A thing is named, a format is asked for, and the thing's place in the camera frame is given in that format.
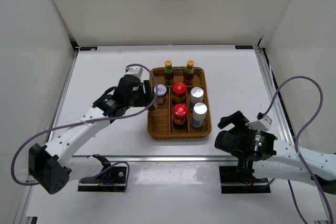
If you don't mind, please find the grey-lid spice jar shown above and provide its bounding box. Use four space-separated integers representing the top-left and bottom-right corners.
154 84 167 105
148 103 156 111

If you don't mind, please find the yellow-cap sauce bottle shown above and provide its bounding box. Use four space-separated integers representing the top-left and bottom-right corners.
164 60 174 86
183 60 194 86

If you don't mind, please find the red-lid sauce jar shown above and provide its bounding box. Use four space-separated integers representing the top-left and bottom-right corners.
173 103 188 129
172 82 187 104

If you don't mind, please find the silver-cap white bottle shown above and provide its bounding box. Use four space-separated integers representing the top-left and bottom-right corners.
190 87 204 109
192 102 208 129

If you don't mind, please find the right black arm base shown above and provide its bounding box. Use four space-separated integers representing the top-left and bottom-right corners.
219 166 271 194

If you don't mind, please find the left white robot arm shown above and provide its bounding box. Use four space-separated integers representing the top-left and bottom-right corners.
28 74 154 195

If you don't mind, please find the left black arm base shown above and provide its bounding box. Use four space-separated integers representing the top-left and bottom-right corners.
77 164 129 193

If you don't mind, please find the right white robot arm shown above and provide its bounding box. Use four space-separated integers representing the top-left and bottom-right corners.
214 111 335 195

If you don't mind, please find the brown wicker divided basket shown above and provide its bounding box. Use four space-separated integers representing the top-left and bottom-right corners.
148 67 212 140

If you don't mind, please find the left black corner label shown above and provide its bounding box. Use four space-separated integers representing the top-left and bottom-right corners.
79 47 98 51

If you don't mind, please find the black corner label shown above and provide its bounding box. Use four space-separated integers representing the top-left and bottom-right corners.
79 47 98 51
235 45 254 50

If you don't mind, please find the right black corner label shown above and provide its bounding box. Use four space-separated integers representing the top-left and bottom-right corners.
235 45 254 50

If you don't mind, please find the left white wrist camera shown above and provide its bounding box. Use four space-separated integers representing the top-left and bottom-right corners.
125 66 143 80

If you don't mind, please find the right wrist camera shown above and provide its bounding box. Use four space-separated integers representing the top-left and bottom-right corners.
245 112 272 132

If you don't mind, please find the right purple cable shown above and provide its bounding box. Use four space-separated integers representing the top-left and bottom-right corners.
256 76 334 224

